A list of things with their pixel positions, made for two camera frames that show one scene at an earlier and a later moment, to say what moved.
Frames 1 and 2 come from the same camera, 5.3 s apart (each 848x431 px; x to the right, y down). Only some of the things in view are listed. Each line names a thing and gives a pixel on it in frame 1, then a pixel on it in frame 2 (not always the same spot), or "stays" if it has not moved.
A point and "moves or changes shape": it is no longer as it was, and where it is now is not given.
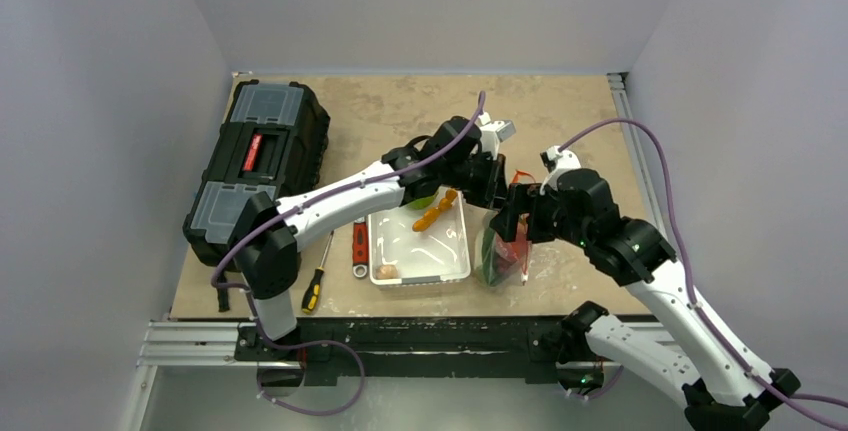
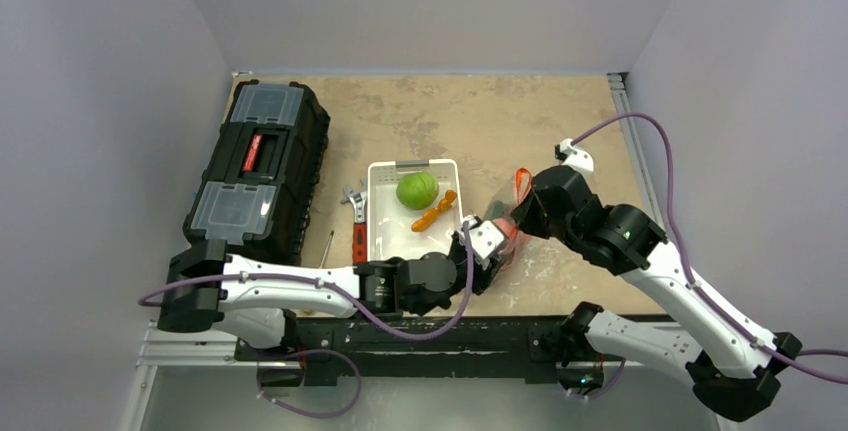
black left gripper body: [477, 178] to [461, 262]
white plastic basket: [434, 258] stays
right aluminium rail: [618, 86] stays
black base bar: [327, 349] stays
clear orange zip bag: [499, 262] moves or changes shape
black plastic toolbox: [273, 141] stays
